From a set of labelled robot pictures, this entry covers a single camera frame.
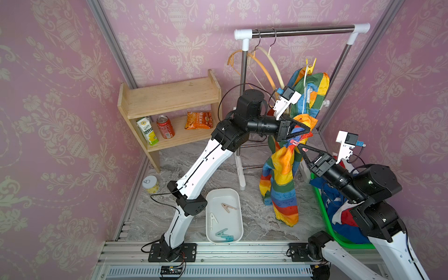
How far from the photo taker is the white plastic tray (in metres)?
0.79

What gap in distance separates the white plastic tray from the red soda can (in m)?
0.36

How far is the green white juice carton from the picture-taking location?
0.77 m

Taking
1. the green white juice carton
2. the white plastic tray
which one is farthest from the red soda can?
the white plastic tray

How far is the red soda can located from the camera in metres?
0.82

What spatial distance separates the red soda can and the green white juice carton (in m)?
0.04
